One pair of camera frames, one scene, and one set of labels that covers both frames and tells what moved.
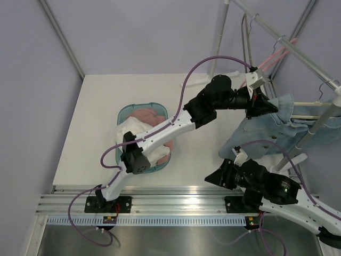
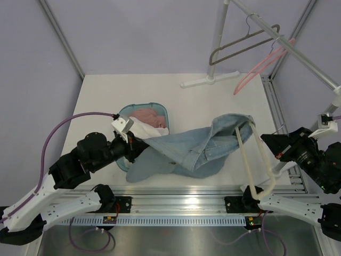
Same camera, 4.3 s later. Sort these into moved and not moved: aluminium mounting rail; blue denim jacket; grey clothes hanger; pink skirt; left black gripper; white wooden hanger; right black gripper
Moved: grey clothes hanger; white wooden hanger; left black gripper; blue denim jacket; right black gripper
Not moved: pink skirt; aluminium mounting rail
